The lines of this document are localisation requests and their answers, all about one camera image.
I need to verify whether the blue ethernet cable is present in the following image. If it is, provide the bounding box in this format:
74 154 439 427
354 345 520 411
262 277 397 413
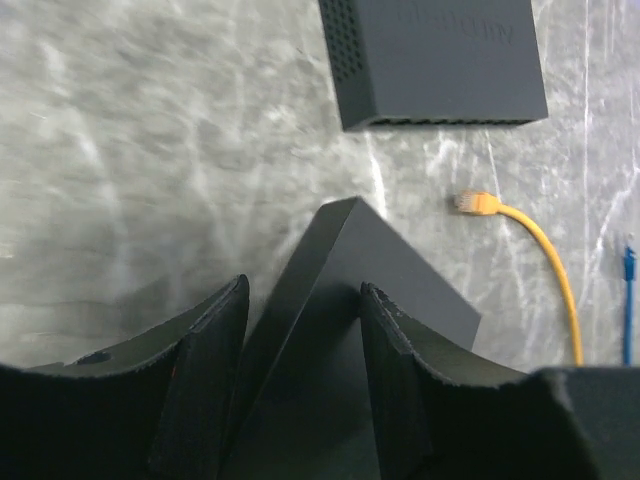
621 244 637 367

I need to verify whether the black Mercury network switch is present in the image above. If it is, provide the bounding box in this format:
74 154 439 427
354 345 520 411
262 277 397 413
319 0 548 131

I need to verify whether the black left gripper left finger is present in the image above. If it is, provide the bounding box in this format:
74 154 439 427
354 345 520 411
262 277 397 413
1 275 249 479

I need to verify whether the yellow ethernet cable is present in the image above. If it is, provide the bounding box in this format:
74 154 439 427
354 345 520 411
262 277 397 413
453 189 585 367

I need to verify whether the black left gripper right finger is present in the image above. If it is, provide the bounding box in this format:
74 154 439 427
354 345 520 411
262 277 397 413
360 283 639 479

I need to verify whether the black TP-Link network switch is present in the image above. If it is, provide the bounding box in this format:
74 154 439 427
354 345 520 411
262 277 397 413
220 197 480 479

